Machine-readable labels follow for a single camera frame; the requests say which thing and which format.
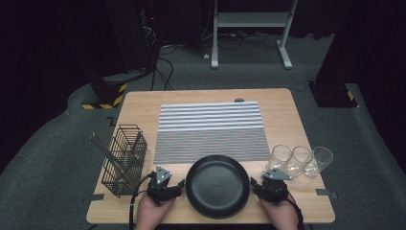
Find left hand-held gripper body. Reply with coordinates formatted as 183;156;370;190
145;165;176;206

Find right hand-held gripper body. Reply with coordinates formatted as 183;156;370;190
259;168;294;204

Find clear drinking glass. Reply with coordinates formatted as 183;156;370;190
284;146;314;178
303;146;334;177
266;144;293;172

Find black wire basket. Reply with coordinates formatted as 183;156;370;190
101;124;148;198

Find black plate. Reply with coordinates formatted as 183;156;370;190
185;154;251;220

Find person's right hand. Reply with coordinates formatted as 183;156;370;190
258;196;300;230

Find person's left hand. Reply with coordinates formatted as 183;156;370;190
135;193;175;230

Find grey tape piece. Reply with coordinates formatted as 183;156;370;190
315;188;338;199
83;193;105;204

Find grey striped placemat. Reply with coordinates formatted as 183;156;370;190
153;101;271;165

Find long grey utensil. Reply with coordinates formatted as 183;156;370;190
89;132;130;185

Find black stand with striped base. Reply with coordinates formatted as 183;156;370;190
80;0;161;110
307;0;360;109

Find white metal stand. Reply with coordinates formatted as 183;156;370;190
210;0;300;70

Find right hand-held gripper cable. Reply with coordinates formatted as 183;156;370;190
285;191;306;230

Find hand-held gripper cable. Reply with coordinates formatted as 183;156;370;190
128;172;157;230
285;191;306;230

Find left hand-held gripper cable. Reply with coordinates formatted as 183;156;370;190
128;172;157;230

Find black floor cables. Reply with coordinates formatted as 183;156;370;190
148;41;175;92

